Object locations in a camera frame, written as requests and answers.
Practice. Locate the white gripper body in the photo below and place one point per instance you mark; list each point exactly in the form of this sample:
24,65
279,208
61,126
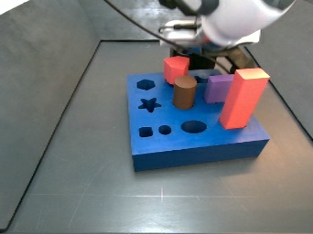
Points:
190,33

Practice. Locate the brown cylinder peg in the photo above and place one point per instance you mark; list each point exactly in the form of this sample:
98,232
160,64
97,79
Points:
185,87

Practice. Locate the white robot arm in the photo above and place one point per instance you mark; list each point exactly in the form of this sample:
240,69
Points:
225,23

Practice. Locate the tall red rectangular peg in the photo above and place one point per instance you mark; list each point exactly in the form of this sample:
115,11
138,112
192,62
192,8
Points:
243,98

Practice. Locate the purple block peg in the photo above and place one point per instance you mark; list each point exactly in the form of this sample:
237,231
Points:
217,88

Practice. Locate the blue shape-sorter block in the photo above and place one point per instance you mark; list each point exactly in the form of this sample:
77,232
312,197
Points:
173,137

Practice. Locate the red hexagonal peg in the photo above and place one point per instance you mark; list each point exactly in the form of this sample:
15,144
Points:
176,67

